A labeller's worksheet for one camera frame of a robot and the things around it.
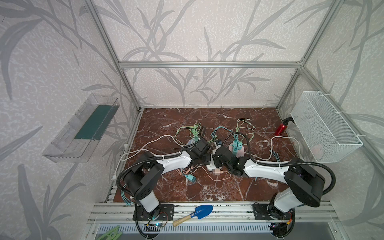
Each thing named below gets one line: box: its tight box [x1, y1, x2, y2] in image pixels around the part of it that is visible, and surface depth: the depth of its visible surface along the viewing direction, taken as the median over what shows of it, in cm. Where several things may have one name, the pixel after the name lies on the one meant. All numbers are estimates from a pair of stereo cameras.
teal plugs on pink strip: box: [233, 134, 243, 153], surface depth 93 cm
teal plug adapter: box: [185, 174, 196, 183], surface depth 84 cm
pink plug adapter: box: [212, 168, 221, 176], surface depth 86 cm
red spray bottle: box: [275, 116, 295, 136], surface depth 98 cm
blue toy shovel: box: [172, 204, 214, 227], surface depth 75 cm
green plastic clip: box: [97, 224, 123, 240], surface depth 69 cm
